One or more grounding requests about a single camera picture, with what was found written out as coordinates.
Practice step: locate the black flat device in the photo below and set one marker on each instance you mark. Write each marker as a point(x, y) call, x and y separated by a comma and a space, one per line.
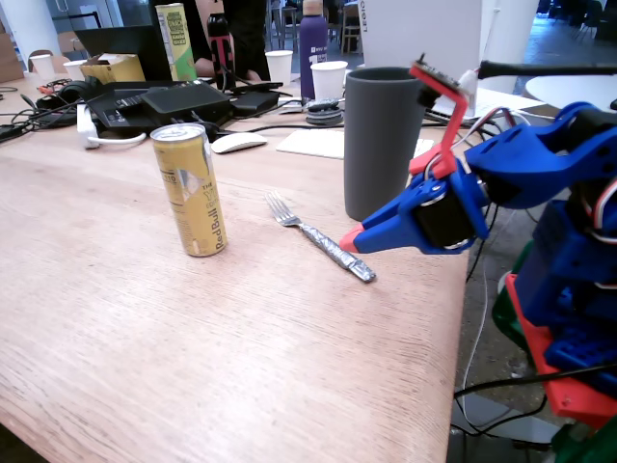
point(115, 111)

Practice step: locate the white paper cup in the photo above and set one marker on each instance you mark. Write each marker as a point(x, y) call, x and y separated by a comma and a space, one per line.
point(74, 70)
point(329, 79)
point(42, 66)
point(279, 67)

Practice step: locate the green clamp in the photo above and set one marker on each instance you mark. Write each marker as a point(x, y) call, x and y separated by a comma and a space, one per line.
point(588, 446)
point(506, 313)

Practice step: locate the purple water bottle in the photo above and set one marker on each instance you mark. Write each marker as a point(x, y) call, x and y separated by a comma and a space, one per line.
point(313, 48)

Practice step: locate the red wrist camera mount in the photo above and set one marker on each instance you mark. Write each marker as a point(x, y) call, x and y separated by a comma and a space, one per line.
point(453, 130)

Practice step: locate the blue gripper body with black motor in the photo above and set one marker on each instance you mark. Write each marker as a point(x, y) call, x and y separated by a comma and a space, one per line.
point(438, 221)

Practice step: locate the black and red bottle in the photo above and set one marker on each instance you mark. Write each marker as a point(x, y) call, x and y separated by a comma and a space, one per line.
point(221, 53)

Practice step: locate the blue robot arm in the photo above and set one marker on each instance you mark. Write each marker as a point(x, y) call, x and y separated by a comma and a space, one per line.
point(530, 159)

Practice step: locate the white round table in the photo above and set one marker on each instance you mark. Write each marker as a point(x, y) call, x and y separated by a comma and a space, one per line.
point(569, 91)

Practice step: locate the brown cardboard box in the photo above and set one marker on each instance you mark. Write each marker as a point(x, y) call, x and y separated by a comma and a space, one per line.
point(9, 58)

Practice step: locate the person in black clothes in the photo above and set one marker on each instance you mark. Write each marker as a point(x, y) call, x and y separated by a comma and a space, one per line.
point(248, 34)

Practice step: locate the black docking box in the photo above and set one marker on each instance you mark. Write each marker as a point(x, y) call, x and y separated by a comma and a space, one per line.
point(185, 101)

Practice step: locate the white Legion laptop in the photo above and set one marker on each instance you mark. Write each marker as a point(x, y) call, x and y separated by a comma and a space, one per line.
point(419, 29)

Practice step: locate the red robot base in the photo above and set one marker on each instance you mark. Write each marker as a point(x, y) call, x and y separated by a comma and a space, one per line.
point(569, 395)

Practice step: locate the tall gray glass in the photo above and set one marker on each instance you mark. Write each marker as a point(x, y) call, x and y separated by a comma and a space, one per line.
point(381, 144)

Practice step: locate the gray table foot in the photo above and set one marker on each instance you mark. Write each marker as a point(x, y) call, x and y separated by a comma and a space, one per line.
point(501, 415)

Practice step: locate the yellow cardboard box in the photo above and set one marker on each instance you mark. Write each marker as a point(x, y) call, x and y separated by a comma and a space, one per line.
point(113, 70)

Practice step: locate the white computer mouse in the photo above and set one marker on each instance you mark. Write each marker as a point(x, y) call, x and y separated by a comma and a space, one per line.
point(238, 142)

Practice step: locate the dark tape roll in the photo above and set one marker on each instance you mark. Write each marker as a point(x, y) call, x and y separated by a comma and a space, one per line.
point(324, 117)

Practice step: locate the black headphones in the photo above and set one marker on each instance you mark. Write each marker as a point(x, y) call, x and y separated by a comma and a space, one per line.
point(72, 91)

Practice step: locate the black laptop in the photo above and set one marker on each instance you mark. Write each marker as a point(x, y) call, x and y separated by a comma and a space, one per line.
point(125, 48)

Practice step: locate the yellow Red Bull can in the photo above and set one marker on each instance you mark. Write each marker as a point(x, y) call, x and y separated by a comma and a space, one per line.
point(193, 193)

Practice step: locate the wooden chair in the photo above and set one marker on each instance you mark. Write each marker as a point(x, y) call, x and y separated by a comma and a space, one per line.
point(60, 62)

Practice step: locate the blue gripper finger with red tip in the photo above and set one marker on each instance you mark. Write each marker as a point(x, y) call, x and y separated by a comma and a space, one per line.
point(395, 205)
point(385, 236)

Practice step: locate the black slim box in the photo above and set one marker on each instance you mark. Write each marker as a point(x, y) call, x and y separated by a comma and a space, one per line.
point(255, 102)

